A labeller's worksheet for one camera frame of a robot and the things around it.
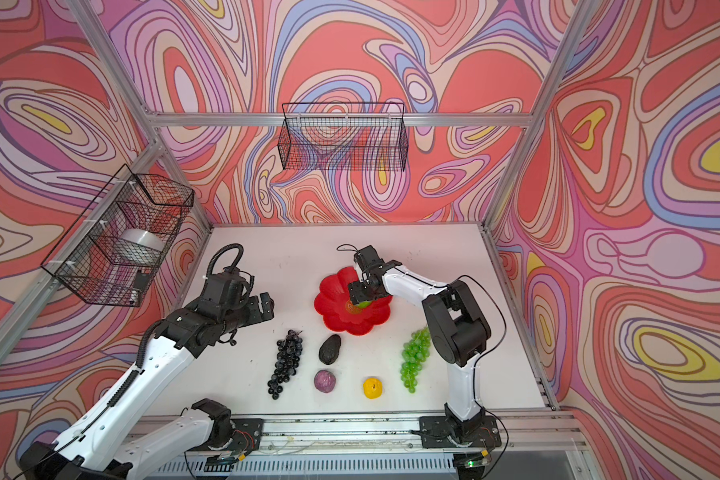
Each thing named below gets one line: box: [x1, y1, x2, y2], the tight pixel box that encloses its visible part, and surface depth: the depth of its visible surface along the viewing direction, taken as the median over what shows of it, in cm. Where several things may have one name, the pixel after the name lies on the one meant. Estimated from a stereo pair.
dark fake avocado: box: [318, 334, 341, 365], surface depth 86 cm
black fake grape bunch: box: [267, 329, 303, 400], surface depth 84 cm
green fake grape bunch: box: [400, 326, 431, 393], surface depth 85 cm
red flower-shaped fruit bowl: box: [314, 266, 393, 336], surface depth 98 cm
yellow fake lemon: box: [363, 378, 383, 400], surface depth 79 cm
